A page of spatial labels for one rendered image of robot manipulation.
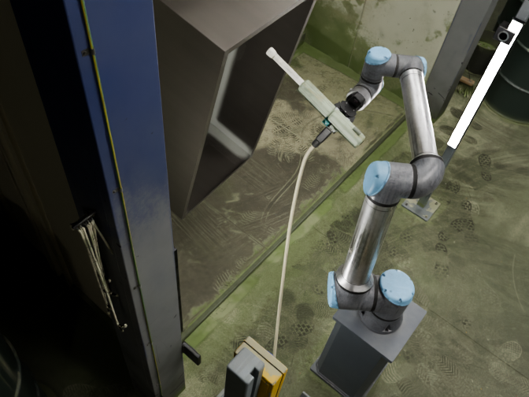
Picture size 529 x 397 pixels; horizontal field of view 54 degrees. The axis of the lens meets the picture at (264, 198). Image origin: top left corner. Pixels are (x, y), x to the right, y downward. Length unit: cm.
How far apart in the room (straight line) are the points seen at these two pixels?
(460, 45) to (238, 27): 228
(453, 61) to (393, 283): 218
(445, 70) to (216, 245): 206
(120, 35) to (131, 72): 9
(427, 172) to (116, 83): 106
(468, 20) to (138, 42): 300
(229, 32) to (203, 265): 160
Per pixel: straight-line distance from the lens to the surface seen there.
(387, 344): 235
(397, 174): 172
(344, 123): 195
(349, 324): 234
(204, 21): 188
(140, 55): 107
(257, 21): 194
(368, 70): 214
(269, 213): 332
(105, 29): 99
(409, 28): 403
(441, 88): 412
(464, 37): 388
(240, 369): 113
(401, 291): 216
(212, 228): 323
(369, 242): 190
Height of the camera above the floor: 270
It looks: 52 degrees down
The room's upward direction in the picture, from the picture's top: 8 degrees clockwise
